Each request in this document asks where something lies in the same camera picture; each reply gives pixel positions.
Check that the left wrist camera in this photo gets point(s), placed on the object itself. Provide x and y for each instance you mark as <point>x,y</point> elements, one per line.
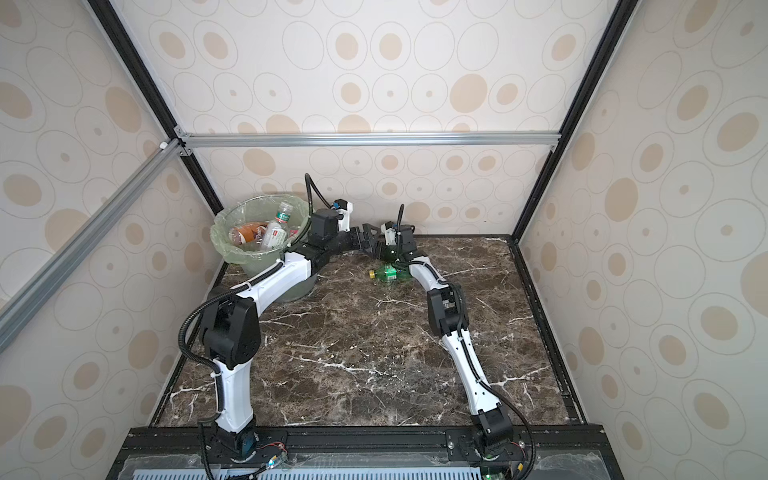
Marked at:
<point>344,210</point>

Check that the green mesh bin with liner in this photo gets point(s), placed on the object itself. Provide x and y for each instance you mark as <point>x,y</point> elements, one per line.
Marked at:
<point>258,209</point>

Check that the green soda bottle yellow cap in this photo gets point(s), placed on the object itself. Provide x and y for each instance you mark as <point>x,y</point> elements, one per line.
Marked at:
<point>388,273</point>

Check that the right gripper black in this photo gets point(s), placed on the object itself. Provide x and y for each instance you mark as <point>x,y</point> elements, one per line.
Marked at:
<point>383,246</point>

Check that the white floral label bottle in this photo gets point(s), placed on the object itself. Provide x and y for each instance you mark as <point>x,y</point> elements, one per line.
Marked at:
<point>277,229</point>

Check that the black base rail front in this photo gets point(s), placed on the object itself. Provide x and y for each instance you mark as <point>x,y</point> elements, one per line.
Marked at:
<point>357,452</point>

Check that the horizontal aluminium rail back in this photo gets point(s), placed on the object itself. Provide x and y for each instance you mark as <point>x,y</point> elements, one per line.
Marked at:
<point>373,139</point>

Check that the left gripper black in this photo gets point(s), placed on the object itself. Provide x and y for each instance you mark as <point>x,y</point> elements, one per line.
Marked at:
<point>356,238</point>

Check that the diagonal aluminium rail left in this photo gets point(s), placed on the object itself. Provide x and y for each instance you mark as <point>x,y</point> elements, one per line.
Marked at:
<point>22,308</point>

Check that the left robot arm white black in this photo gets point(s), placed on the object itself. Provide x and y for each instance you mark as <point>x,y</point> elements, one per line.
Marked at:
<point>230,331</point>

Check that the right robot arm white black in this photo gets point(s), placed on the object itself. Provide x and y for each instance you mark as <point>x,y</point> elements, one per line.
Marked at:
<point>449,321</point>

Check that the brown Nescafe bottle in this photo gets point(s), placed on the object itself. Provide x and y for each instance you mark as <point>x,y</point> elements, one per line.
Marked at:
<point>247,233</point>

